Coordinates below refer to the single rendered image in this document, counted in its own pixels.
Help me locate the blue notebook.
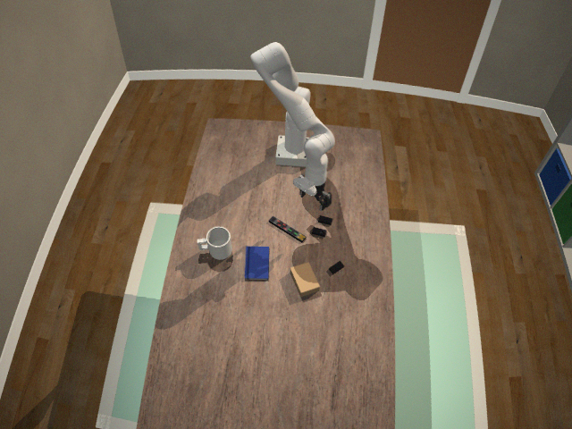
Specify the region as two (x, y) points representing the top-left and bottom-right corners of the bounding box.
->
(244, 246), (269, 280)

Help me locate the grey mug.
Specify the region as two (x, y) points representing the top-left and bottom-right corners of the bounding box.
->
(198, 227), (232, 260)

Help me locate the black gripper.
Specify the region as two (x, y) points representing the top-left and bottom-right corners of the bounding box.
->
(298, 174), (332, 211)

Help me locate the tan rectangular box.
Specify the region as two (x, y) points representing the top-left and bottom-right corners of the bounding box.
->
(290, 262), (320, 297)

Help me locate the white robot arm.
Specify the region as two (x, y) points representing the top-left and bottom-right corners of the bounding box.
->
(250, 42), (335, 196)

